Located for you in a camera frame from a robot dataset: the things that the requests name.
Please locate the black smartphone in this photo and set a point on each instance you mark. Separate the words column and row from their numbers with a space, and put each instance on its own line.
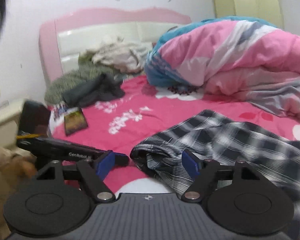
column 74, row 121

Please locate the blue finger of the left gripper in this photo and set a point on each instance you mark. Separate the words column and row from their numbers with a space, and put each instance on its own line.
column 120, row 159

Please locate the cream white fleece blanket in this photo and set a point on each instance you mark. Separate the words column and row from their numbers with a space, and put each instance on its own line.
column 125, row 55

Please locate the white bedside cabinet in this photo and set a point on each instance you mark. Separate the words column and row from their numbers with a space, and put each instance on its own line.
column 10, row 112

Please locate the pink floral bed blanket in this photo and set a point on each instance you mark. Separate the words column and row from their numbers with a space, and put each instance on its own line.
column 144, row 111

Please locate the pale yellow wardrobe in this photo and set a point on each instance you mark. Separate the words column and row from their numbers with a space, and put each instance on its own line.
column 268, row 10

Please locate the person's left hand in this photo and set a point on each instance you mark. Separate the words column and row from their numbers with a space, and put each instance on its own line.
column 15, row 168

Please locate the pink white bed headboard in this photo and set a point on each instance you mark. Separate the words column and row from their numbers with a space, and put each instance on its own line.
column 63, row 39

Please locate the green patterned pillow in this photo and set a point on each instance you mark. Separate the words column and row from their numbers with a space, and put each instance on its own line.
column 86, row 71

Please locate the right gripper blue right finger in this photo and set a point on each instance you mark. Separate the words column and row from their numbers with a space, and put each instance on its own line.
column 191, row 164

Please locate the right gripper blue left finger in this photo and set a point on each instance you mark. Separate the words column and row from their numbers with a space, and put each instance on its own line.
column 104, row 164

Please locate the pink blue patterned duvet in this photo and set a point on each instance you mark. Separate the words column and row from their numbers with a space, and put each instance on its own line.
column 243, row 57

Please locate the dark grey garment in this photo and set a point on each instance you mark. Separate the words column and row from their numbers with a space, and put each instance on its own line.
column 103, row 88

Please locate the black white plaid pants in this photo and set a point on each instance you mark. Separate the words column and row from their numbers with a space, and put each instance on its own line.
column 210, row 135

